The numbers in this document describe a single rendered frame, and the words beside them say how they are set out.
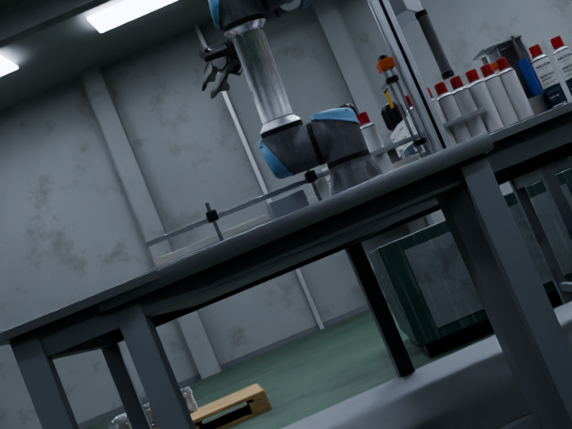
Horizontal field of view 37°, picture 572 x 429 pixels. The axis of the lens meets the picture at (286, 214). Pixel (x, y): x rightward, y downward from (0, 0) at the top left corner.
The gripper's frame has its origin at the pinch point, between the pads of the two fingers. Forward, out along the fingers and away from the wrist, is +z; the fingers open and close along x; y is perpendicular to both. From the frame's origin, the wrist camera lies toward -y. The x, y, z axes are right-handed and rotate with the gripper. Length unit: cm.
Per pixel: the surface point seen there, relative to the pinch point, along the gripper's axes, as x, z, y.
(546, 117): -112, -51, -6
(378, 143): -58, -16, 17
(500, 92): -68, -44, 45
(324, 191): -58, 2, 5
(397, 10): -46, -52, 11
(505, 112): -73, -40, 46
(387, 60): -49, -38, 14
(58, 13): 646, 178, 343
